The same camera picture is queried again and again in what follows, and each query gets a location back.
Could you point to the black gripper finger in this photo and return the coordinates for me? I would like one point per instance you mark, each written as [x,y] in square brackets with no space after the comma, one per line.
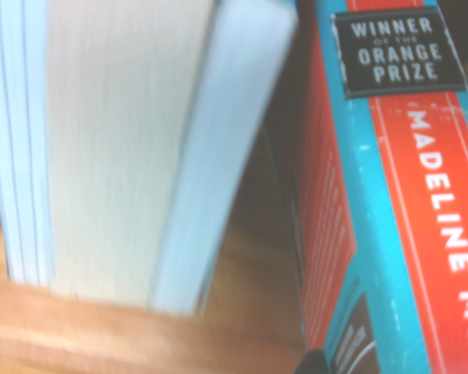
[313,363]

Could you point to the teal paperback book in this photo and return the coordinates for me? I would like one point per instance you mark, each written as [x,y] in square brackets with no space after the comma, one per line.
[394,195]

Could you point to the wooden bookshelf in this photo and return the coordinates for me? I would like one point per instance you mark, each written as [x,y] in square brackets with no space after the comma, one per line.
[101,339]

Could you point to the pale blue paperback book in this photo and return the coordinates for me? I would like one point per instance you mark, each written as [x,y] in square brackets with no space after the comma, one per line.
[226,156]

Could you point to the cream paged paperback book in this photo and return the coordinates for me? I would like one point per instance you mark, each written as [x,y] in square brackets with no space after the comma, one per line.
[117,156]

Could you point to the pale paged paperback book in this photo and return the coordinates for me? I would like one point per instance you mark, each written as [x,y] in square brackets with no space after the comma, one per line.
[19,156]

